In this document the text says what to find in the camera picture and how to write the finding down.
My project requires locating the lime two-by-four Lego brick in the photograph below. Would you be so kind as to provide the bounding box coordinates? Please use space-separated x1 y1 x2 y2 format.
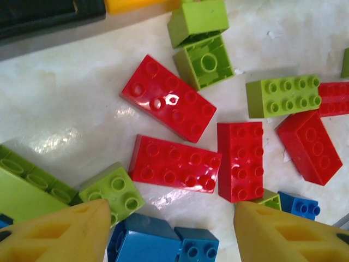
0 144 83 225
245 74 322 120

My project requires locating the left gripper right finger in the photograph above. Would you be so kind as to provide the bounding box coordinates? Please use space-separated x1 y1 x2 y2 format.
233 201 349 262

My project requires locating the blue Lego brick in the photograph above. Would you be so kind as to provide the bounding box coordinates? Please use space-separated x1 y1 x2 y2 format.
174 226 220 262
0 213 15 229
106 212 183 262
278 190 321 222

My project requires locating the lime two-by-two Lego brick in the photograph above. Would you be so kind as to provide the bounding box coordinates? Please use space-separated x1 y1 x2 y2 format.
166 0 230 50
173 35 236 92
79 161 146 229

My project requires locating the red two-by-four Lego brick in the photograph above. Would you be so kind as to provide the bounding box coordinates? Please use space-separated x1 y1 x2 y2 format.
216 121 265 204
120 54 218 144
276 110 344 187
317 81 349 118
128 134 222 194

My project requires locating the black plastic bin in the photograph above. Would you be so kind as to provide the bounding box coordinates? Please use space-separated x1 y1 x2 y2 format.
0 0 107 39

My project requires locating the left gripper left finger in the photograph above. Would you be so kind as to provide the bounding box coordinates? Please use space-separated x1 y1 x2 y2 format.
0 198 112 262

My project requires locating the yellow plastic bin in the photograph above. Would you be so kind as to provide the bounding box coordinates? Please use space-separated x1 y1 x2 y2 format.
104 0 181 15

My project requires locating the lime green Lego brick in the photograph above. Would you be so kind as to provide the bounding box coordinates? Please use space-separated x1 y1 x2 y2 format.
340 47 349 79
250 189 282 211

